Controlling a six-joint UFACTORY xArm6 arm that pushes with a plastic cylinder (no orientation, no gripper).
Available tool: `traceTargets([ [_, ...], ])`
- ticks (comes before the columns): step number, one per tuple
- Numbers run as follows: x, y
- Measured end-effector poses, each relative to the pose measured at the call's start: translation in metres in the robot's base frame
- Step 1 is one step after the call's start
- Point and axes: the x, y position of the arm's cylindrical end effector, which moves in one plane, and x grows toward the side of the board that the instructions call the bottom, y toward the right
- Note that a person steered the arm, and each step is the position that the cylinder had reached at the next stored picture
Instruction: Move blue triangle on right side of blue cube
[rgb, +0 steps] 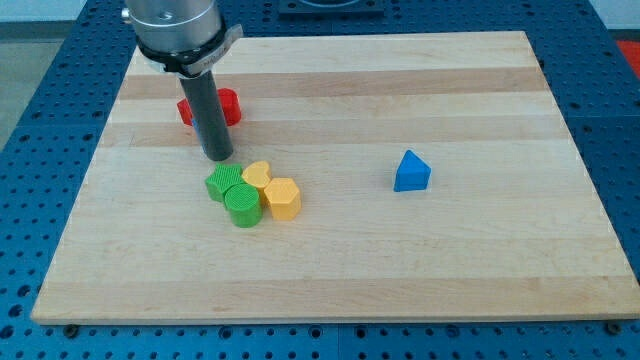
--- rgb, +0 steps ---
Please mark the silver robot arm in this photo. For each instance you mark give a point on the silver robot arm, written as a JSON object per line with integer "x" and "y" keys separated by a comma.
{"x": 168, "y": 26}

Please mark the blue triangle block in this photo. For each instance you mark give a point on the blue triangle block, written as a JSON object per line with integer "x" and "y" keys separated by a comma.
{"x": 412, "y": 173}

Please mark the blue cube block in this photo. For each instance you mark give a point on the blue cube block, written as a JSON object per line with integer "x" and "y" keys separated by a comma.
{"x": 195, "y": 127}

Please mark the yellow hexagon block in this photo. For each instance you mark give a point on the yellow hexagon block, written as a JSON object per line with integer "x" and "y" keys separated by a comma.
{"x": 284, "y": 198}

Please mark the yellow heart block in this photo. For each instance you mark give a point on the yellow heart block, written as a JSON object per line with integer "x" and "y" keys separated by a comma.
{"x": 258, "y": 174}

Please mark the green cylinder block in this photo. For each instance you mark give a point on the green cylinder block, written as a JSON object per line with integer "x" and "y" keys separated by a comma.
{"x": 243, "y": 203}

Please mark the green star block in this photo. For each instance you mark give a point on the green star block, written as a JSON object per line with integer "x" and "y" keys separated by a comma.
{"x": 222, "y": 179}

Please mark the wooden board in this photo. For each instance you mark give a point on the wooden board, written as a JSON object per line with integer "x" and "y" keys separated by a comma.
{"x": 510, "y": 227}

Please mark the red block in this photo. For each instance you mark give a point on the red block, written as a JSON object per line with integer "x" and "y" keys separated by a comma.
{"x": 230, "y": 105}

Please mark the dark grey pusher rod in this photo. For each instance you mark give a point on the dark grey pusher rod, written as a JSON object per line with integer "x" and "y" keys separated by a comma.
{"x": 201, "y": 93}

